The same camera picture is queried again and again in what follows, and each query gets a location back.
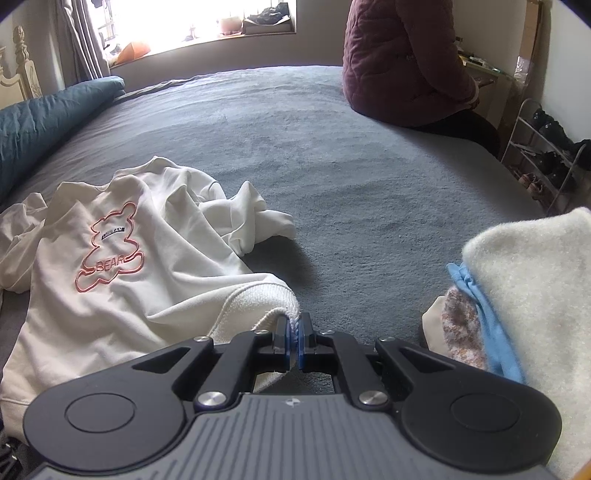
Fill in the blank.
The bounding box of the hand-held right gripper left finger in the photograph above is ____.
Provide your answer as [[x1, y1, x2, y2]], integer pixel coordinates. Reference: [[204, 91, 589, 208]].
[[131, 320, 293, 412]]

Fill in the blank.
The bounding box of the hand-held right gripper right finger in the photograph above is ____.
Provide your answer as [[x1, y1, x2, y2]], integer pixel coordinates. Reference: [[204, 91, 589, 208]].
[[298, 313, 456, 410]]

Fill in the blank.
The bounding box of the white bear print sweatshirt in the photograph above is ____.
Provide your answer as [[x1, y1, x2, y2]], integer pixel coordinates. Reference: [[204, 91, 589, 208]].
[[0, 156, 303, 439]]

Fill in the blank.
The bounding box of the cardboard box with dark clothes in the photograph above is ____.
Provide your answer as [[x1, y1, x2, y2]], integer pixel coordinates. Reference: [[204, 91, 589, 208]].
[[242, 2, 294, 35]]

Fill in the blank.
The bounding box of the patterned knit cloth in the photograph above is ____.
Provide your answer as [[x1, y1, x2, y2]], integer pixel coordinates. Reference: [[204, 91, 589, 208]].
[[421, 286, 490, 370]]

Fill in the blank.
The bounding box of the light blue cloth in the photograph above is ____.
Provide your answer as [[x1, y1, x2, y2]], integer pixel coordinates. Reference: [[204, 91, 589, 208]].
[[445, 262, 529, 384]]

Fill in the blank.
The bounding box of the cream fleece cloth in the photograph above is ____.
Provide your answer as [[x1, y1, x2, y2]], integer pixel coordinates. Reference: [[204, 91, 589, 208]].
[[462, 208, 591, 480]]

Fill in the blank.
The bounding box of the pink shoe pair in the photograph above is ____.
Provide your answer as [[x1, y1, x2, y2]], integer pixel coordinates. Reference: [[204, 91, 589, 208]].
[[517, 173, 549, 198]]

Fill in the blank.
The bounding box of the white metal shoe rack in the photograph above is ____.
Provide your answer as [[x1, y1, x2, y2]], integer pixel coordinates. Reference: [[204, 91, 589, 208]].
[[501, 97, 591, 215]]

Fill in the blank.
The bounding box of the black shoe pair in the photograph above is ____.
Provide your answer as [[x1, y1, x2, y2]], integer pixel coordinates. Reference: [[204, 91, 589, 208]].
[[538, 150, 579, 186], [531, 108, 571, 148]]

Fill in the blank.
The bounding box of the small bedside table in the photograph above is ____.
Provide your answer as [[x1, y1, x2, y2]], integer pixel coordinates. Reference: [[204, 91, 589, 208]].
[[455, 37, 518, 134]]

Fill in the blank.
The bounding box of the orange bag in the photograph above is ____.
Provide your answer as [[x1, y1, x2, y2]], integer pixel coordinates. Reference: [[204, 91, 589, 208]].
[[115, 41, 153, 65]]

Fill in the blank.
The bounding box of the teal duvet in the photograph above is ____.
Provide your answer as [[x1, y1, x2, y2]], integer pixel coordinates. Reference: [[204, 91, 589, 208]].
[[0, 75, 126, 199]]

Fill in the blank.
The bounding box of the clear plastic wrap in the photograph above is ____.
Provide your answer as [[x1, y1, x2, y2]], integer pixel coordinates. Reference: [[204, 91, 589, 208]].
[[512, 55, 536, 93]]

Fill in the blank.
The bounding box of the grey curtain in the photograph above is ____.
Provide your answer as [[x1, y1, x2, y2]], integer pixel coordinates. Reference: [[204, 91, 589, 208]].
[[51, 0, 112, 79]]

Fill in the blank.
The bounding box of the cream wooden headboard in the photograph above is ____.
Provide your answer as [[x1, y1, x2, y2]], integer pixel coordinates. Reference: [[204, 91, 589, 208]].
[[0, 25, 40, 100]]

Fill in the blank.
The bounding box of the tall cardboard piece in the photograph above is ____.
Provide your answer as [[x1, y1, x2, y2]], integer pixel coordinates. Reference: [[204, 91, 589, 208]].
[[517, 0, 548, 100]]

